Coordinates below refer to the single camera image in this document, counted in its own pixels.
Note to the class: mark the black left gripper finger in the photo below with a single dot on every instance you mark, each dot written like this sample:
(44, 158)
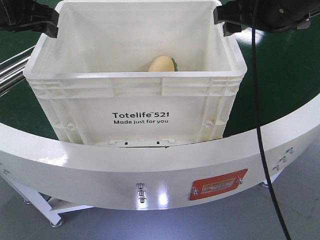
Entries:
(44, 19)

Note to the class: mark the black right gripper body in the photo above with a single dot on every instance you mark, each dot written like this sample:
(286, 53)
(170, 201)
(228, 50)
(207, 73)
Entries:
(275, 16)

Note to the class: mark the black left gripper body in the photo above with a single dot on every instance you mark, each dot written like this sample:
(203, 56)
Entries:
(15, 15)

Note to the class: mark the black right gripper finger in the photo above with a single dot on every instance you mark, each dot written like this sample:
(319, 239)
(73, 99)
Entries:
(230, 14)

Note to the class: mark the white plastic tote box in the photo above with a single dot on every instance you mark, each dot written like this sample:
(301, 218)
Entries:
(93, 83)

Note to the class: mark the yellow plush ball toy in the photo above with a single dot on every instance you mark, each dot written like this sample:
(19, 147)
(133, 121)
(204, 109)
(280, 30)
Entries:
(163, 64)

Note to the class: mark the metal conveyor rollers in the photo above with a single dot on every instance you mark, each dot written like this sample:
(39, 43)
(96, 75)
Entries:
(11, 70)

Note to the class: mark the red warning label plate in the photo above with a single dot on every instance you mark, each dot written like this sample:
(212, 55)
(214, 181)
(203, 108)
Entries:
(213, 186)

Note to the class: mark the white curved conveyor frame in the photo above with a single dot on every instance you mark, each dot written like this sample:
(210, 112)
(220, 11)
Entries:
(58, 177)

